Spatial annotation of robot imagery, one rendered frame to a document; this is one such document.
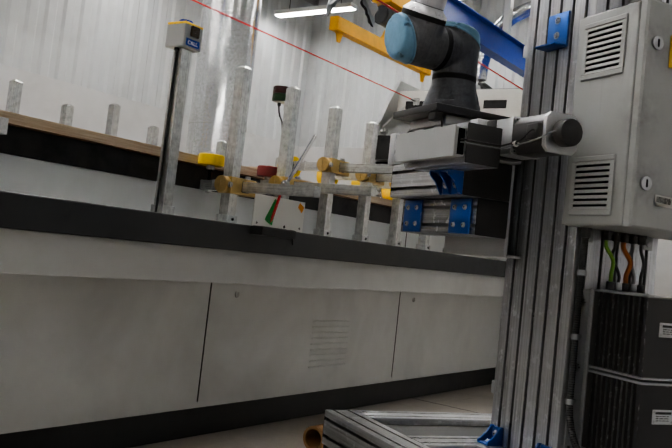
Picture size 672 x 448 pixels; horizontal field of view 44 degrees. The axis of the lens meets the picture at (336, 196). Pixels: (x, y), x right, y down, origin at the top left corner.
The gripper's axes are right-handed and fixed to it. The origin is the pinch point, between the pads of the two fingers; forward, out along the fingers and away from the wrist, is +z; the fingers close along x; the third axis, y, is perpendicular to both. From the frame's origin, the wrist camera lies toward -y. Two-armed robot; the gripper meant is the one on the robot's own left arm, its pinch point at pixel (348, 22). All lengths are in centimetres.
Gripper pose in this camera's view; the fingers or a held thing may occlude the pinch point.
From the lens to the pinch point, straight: 245.1
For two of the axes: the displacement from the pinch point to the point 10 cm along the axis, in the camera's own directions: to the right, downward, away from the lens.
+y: 4.2, -0.2, -9.1
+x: 9.0, 1.3, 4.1
